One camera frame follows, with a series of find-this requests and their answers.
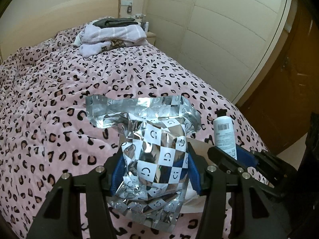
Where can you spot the white JINCE cardboard box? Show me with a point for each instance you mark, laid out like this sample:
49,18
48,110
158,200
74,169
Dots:
195,199

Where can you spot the folded white towel clothes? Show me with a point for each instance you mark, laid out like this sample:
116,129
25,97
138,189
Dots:
93,40

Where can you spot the white cylindrical spray bottle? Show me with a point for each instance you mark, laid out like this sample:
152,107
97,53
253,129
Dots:
224,133

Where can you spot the wall socket with plug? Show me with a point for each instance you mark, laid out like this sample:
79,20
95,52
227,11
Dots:
128,5

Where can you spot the brown wooden door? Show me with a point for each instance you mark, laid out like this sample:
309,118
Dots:
280,108

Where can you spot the silver checkered foil bag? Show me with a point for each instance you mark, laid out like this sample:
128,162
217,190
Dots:
152,176

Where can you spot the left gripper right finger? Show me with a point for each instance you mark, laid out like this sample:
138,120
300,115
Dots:
253,215

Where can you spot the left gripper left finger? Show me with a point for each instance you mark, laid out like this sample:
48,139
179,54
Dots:
59,215

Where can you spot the white bedside table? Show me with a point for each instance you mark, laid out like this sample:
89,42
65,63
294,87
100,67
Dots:
151,38

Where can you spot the dark folded garment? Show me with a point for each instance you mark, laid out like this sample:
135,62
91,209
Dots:
115,22

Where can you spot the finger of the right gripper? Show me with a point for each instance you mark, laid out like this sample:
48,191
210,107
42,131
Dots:
249,156
225,162

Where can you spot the pink leopard print blanket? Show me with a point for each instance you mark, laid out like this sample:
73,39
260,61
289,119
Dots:
44,128

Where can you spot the white wardrobe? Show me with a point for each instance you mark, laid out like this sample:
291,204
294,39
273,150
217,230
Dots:
224,42

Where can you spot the beige wooden headboard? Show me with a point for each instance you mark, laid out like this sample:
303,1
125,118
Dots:
41,27

